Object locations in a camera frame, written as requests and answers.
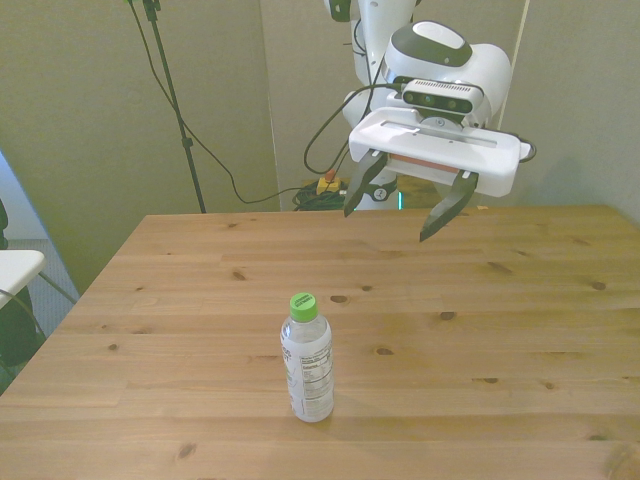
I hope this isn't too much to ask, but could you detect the black tripod camera cable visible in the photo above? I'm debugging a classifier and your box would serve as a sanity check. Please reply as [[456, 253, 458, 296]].
[[127, 0, 321, 205]]

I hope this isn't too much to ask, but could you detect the yellow emergency stop button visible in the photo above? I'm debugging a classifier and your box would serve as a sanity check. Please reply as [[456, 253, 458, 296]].
[[316, 169, 348, 198]]

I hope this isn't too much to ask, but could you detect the coiled green cable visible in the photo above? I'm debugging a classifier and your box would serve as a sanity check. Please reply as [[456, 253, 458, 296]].
[[292, 182, 352, 213]]

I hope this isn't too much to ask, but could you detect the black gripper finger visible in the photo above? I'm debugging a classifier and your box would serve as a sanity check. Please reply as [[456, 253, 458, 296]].
[[342, 149, 389, 218], [418, 171, 481, 244]]

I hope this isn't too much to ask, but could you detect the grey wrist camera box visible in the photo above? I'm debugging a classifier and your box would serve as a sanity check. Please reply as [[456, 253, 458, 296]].
[[402, 78, 484, 116]]

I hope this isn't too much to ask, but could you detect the clear water bottle green cap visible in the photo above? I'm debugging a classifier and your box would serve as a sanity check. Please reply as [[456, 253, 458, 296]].
[[278, 292, 335, 424]]

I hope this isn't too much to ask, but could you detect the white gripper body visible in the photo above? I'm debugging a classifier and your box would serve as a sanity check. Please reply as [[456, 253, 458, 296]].
[[348, 106, 532, 198]]

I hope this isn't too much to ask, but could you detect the black tripod pole stand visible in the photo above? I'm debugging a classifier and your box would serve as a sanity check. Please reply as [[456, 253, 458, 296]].
[[141, 0, 208, 214]]

